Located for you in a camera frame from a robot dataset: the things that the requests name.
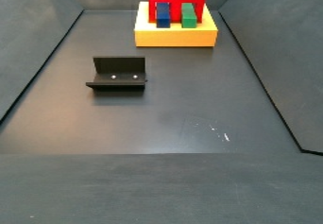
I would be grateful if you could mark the green rectangular block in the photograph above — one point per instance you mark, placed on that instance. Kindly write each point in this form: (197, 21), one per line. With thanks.
(189, 16)

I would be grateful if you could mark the black angled bracket stand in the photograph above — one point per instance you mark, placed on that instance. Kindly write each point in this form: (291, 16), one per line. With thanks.
(119, 72)

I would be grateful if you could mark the red E-shaped block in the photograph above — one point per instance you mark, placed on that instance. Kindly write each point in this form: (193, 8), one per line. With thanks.
(175, 7)

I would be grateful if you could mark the yellow board with white top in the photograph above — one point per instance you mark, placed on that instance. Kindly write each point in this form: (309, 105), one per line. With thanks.
(150, 36)

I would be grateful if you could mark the blue rectangular block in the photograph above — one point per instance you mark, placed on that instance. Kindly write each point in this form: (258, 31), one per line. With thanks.
(163, 16)

